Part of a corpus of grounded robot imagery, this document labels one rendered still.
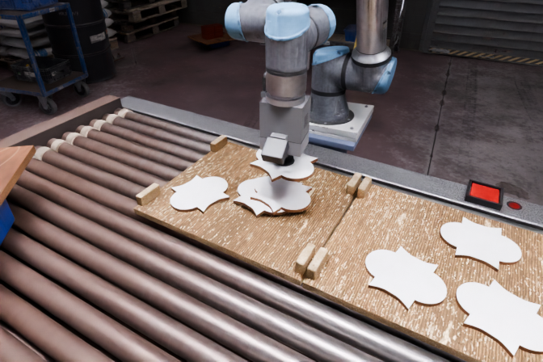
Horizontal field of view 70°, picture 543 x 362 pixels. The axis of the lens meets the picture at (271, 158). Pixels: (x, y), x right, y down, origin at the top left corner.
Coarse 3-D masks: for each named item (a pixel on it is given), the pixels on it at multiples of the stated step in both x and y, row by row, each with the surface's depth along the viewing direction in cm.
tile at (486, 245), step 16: (448, 224) 79; (464, 224) 79; (448, 240) 75; (464, 240) 75; (480, 240) 75; (496, 240) 75; (464, 256) 72; (480, 256) 72; (496, 256) 72; (512, 256) 72
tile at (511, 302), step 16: (464, 288) 65; (480, 288) 65; (496, 288) 65; (464, 304) 63; (480, 304) 63; (496, 304) 63; (512, 304) 63; (528, 304) 63; (480, 320) 60; (496, 320) 60; (512, 320) 60; (528, 320) 60; (496, 336) 58; (512, 336) 58; (528, 336) 58; (512, 352) 56; (528, 352) 57
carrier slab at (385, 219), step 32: (384, 192) 90; (352, 224) 80; (384, 224) 80; (416, 224) 80; (480, 224) 80; (352, 256) 73; (416, 256) 73; (448, 256) 73; (320, 288) 66; (352, 288) 66; (448, 288) 66; (512, 288) 66; (384, 320) 62; (416, 320) 61; (448, 320) 61; (448, 352) 58; (480, 352) 57
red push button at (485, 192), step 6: (474, 186) 93; (480, 186) 93; (474, 192) 91; (480, 192) 91; (486, 192) 91; (492, 192) 91; (498, 192) 91; (486, 198) 89; (492, 198) 89; (498, 198) 89
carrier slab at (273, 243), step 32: (224, 160) 102; (256, 160) 102; (320, 192) 90; (160, 224) 82; (192, 224) 80; (224, 224) 80; (256, 224) 80; (288, 224) 80; (320, 224) 80; (256, 256) 73; (288, 256) 73
